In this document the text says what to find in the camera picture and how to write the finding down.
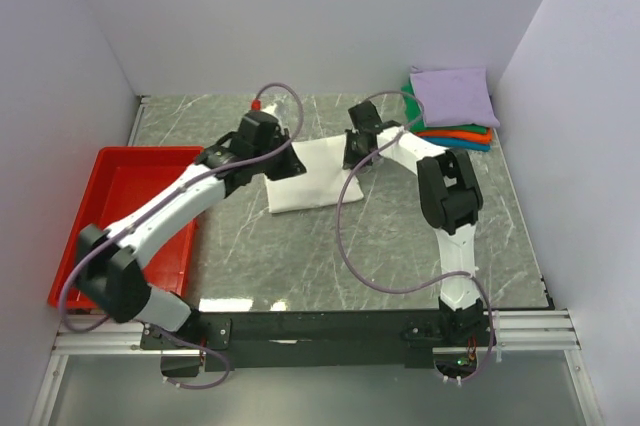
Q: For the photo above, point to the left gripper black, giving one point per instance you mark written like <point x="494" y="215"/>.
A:
<point x="292" y="166"/>

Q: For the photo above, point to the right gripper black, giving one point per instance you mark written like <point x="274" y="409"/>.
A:
<point x="351" y="160"/>

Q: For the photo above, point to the white printed t-shirt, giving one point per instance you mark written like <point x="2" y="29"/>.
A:
<point x="319" y="186"/>

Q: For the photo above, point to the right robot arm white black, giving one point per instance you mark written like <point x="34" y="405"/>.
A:
<point x="450" y="201"/>

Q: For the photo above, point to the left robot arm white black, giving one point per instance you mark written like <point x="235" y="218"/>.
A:
<point x="111" y="261"/>

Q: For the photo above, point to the folded green t-shirt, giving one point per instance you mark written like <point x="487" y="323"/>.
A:
<point x="415" y="106"/>

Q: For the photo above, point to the folded lilac t-shirt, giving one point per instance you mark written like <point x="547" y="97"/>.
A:
<point x="453" y="97"/>

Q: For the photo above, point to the folded teal t-shirt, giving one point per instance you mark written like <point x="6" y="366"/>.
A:
<point x="458" y="143"/>

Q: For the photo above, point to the folded orange t-shirt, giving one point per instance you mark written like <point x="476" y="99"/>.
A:
<point x="471" y="133"/>

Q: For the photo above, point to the red plastic bin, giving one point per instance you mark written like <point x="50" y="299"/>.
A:
<point x="122" y="180"/>

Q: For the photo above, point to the black base beam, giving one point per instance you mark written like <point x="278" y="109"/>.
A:
<point x="288" y="339"/>

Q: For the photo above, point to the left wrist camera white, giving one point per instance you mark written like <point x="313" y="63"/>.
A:
<point x="265" y="108"/>

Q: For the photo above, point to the aluminium frame rail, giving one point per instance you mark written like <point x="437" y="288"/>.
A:
<point x="534" y="330"/>

